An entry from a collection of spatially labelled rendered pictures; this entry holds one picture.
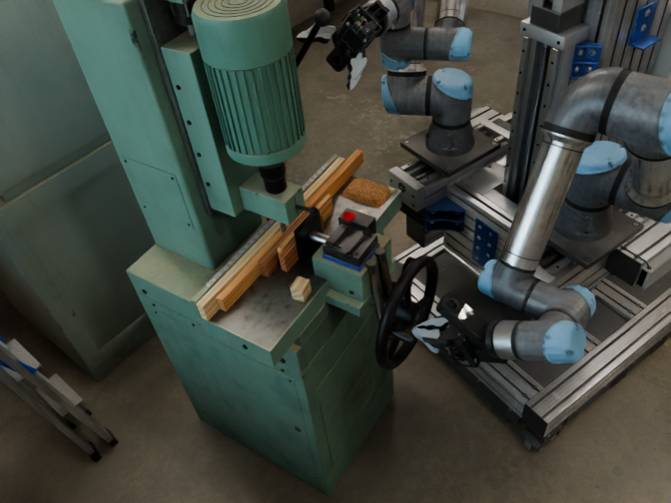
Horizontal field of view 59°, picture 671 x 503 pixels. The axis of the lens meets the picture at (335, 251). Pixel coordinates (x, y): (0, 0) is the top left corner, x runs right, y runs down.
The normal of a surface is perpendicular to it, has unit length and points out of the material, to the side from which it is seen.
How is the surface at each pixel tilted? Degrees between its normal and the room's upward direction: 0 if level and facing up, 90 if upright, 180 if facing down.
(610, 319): 0
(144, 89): 90
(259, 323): 0
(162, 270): 0
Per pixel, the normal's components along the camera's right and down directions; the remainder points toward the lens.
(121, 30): -0.53, 0.63
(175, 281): -0.09, -0.70
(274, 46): 0.73, 0.44
